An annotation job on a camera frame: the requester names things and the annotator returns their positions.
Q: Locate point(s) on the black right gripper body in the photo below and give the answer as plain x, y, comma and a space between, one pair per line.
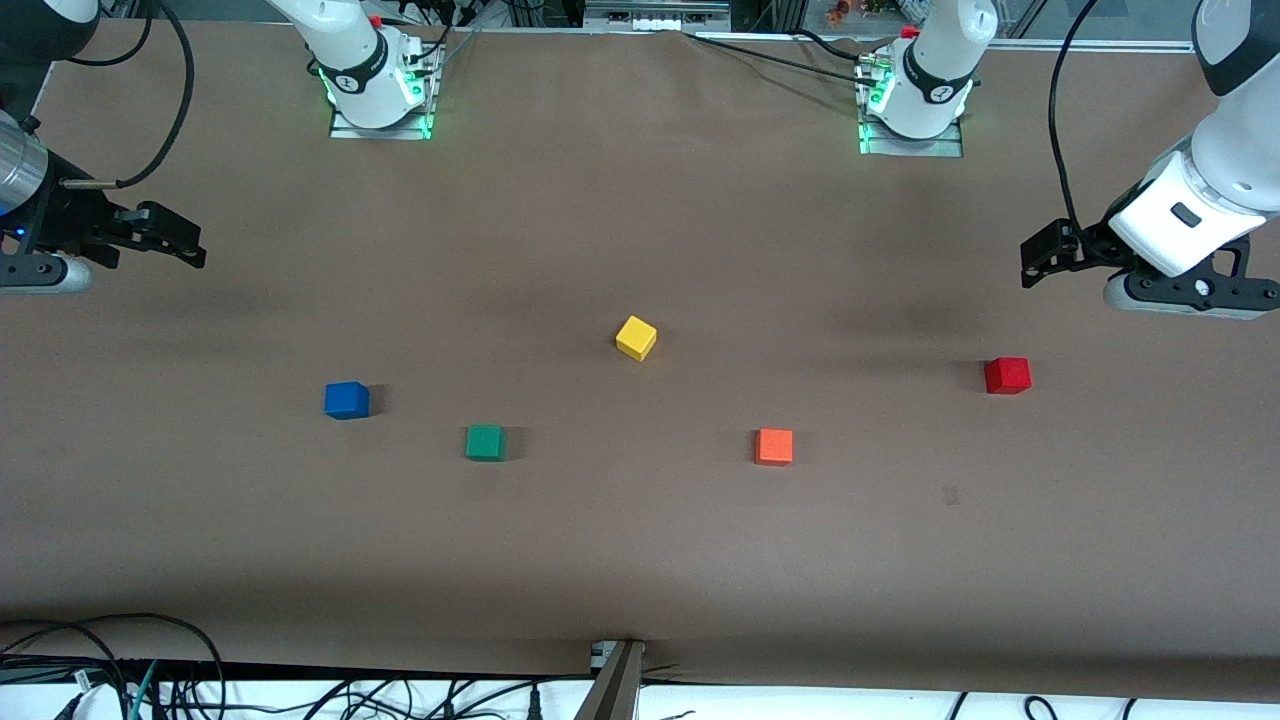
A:
66, 221

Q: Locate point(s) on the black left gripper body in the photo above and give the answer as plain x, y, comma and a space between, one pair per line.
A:
1092, 246

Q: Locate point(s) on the red wooden block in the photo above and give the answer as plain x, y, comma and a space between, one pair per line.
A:
1007, 376

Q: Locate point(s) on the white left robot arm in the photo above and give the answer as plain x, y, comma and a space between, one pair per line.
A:
1240, 160

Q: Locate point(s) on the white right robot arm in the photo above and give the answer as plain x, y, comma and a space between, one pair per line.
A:
350, 60

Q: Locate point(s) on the blue wooden block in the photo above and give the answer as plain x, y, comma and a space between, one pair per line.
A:
346, 401

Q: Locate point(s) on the orange wooden block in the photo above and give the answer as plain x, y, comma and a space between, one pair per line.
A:
774, 447

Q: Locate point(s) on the green wooden block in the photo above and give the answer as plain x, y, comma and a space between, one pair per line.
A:
485, 443

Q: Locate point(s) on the yellow wooden block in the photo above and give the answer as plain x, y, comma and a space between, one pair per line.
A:
636, 338

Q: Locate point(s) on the orange toy figure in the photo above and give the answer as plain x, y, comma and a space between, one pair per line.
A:
838, 10

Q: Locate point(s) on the white power strip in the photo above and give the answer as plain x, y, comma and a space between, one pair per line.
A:
655, 18

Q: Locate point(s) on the aluminium profile bar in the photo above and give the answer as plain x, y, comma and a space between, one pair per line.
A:
615, 690

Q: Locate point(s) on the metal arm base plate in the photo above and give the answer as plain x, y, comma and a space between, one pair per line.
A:
945, 148
385, 133

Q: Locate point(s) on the aluminium frame rail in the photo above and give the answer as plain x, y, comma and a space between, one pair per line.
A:
1100, 44

